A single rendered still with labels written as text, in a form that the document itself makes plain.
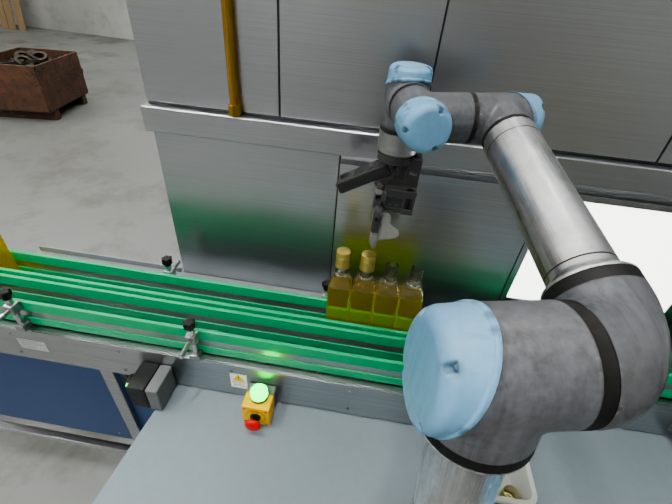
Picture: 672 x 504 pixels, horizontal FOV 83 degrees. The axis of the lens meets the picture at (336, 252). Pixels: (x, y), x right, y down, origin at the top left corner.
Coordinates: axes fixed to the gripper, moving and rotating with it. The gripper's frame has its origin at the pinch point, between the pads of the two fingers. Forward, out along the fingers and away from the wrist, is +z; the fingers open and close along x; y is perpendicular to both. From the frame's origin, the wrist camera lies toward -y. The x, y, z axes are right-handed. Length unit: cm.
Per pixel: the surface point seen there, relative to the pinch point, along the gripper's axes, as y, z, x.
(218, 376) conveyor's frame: -33, 39, -16
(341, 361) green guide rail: -2.8, 26.9, -14.2
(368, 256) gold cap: 0.0, 4.8, -1.2
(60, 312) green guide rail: -73, 26, -14
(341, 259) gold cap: -6.1, 6.2, -1.9
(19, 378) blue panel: -100, 61, -14
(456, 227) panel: 20.5, 1.8, 11.5
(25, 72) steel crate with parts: -382, 71, 320
